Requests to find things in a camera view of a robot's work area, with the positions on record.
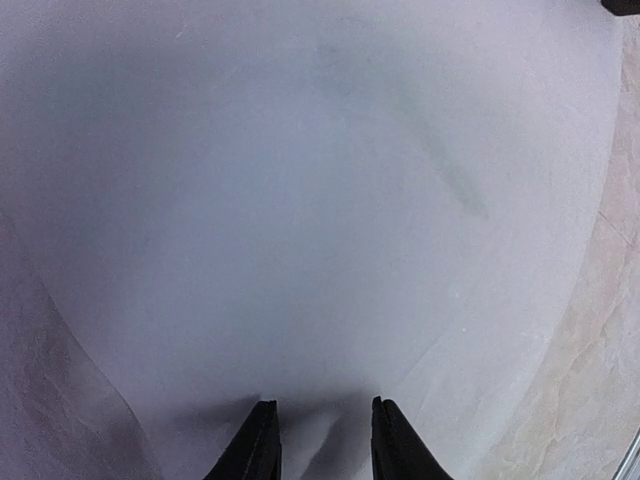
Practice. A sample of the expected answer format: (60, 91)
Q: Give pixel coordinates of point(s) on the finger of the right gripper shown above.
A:
(622, 7)

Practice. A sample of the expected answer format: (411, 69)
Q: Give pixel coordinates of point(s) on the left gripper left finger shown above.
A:
(255, 452)

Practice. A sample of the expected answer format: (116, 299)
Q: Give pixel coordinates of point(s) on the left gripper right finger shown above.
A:
(397, 451)

